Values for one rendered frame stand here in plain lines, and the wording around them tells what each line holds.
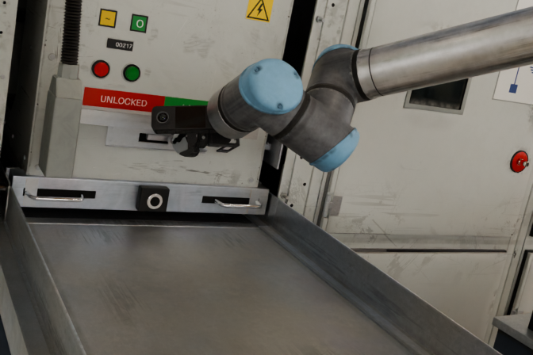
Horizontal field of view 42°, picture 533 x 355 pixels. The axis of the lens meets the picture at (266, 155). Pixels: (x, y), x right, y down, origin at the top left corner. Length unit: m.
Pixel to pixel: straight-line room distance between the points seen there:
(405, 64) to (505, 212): 0.87
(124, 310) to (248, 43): 0.64
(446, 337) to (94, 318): 0.52
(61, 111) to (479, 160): 1.04
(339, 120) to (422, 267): 0.76
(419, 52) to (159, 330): 0.58
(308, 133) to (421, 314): 0.34
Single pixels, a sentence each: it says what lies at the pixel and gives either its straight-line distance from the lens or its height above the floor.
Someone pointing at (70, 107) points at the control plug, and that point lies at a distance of 1.25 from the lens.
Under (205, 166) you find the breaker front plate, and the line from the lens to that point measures 1.48.
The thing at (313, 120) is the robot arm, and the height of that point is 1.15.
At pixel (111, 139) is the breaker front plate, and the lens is 1.39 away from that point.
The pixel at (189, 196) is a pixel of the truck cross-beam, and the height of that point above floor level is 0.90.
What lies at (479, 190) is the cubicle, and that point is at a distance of 1.85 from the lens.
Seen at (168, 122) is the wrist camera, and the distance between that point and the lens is 1.23.
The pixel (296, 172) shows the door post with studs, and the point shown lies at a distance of 1.53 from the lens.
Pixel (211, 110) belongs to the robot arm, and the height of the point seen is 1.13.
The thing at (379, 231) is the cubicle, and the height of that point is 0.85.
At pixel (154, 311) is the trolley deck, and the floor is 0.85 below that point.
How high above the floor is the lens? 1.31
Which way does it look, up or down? 12 degrees down
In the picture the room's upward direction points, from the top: 11 degrees clockwise
